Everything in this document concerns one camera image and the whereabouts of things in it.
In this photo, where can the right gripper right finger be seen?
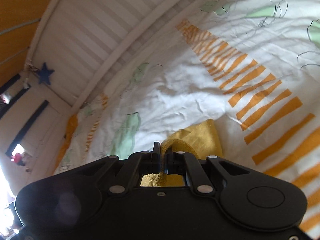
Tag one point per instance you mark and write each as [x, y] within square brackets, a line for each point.
[168, 159]

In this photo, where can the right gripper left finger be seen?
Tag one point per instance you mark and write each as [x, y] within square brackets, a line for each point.
[156, 156]

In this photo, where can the yellow knitted garment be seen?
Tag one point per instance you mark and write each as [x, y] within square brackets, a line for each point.
[202, 140]

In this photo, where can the white shelf unit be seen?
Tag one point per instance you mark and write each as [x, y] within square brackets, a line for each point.
[43, 139]

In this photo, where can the white patterned duvet cover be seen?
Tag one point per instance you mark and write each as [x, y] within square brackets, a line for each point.
[252, 66]

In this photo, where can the blue star decoration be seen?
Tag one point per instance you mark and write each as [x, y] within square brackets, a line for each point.
[44, 74]

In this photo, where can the white slatted bed rail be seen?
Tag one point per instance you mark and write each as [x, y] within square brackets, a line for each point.
[86, 42]

